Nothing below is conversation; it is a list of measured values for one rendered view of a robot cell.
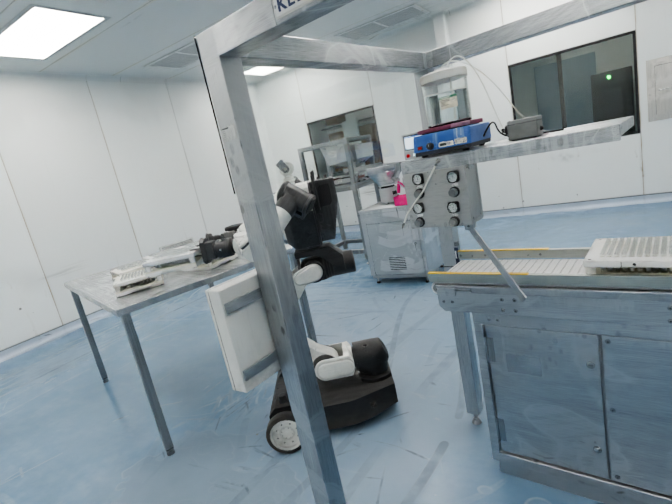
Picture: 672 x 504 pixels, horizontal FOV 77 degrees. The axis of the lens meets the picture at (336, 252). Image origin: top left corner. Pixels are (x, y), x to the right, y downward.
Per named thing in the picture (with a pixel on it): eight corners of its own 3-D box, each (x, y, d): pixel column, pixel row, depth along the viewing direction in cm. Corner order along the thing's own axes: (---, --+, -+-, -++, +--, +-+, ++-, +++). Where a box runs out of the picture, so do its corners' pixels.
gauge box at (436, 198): (411, 229, 147) (401, 172, 143) (424, 221, 155) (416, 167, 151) (472, 225, 133) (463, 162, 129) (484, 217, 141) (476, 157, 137)
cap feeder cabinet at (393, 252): (371, 284, 429) (357, 211, 413) (394, 267, 475) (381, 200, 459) (431, 284, 395) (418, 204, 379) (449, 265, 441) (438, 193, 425)
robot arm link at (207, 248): (195, 240, 197) (219, 236, 195) (203, 236, 206) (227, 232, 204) (202, 266, 199) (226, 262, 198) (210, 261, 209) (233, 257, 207)
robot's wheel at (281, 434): (316, 430, 205) (290, 402, 202) (316, 437, 201) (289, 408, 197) (285, 454, 208) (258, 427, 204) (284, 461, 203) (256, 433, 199)
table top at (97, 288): (64, 287, 313) (63, 282, 312) (202, 245, 381) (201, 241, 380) (117, 317, 199) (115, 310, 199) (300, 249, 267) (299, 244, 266)
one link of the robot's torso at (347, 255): (355, 268, 221) (348, 235, 217) (357, 274, 208) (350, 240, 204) (303, 279, 221) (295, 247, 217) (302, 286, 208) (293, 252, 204)
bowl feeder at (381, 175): (366, 208, 424) (359, 170, 417) (382, 201, 454) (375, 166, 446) (412, 202, 398) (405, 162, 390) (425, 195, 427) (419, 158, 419)
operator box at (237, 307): (232, 390, 103) (203, 290, 98) (281, 357, 116) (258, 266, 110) (248, 395, 99) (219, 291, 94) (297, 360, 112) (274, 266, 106)
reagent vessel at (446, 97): (419, 130, 142) (410, 72, 138) (438, 127, 154) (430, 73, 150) (462, 121, 133) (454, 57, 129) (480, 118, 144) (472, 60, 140)
